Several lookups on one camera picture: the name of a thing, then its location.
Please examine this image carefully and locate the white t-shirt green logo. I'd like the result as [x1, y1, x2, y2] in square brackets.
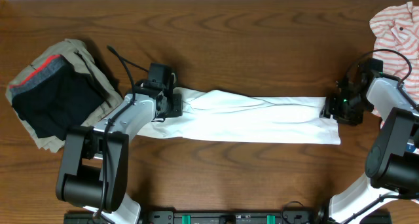
[138, 87, 340, 145]

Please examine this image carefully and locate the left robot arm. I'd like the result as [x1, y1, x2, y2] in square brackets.
[56, 63, 183, 223]

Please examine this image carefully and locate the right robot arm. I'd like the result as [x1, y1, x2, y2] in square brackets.
[314, 58, 418, 223]

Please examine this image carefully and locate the dark blue garment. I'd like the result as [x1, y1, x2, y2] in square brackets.
[406, 140, 418, 154]

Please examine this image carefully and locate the pink white striped shirt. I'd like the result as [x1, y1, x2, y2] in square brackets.
[369, 1, 419, 128]

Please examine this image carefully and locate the folded khaki garment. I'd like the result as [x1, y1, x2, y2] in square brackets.
[5, 39, 122, 153]

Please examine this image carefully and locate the folded black garment red waistband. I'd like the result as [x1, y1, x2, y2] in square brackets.
[10, 54, 105, 140]

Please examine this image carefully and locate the left black cable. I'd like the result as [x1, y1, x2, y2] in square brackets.
[93, 45, 150, 223]

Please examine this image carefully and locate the black cable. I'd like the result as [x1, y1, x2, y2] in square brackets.
[340, 48, 419, 112]
[93, 45, 150, 223]

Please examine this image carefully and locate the right black cable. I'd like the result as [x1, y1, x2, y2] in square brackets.
[340, 48, 419, 112]

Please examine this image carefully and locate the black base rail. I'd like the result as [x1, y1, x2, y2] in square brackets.
[64, 210, 393, 224]

